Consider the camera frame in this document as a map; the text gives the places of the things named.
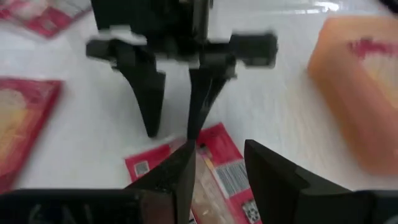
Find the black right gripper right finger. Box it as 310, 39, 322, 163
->
243, 139, 398, 224

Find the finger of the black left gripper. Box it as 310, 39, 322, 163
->
186, 32, 279, 141
85, 37, 167, 139

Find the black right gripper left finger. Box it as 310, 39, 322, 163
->
0, 139, 197, 224

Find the red Orville popcorn bag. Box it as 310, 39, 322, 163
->
0, 77, 65, 195
0, 0, 93, 40
124, 122, 264, 224

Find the orange plastic basket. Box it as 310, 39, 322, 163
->
307, 15, 398, 177

